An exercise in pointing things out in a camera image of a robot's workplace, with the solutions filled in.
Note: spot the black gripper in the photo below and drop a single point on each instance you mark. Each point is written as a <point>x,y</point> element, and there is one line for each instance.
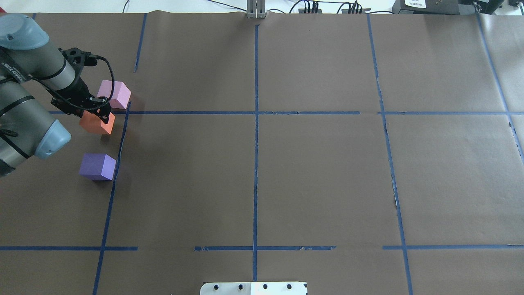
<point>83,93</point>

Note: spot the orange foam cube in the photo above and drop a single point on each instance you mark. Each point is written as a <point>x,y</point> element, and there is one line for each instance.
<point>93,124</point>

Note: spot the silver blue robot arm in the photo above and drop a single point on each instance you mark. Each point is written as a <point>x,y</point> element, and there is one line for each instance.
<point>27,128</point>

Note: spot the pink foam cube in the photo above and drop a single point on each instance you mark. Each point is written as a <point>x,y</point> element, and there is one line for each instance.
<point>121,94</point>

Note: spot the purple foam cube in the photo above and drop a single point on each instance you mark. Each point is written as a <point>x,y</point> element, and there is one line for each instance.
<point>97,167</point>

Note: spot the black power strip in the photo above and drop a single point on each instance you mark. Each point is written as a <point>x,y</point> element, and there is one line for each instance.
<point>310,10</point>

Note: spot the aluminium frame post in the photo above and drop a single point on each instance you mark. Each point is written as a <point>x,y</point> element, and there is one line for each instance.
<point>256,9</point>

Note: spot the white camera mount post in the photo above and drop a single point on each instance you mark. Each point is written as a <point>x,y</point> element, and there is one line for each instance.
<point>255,288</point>

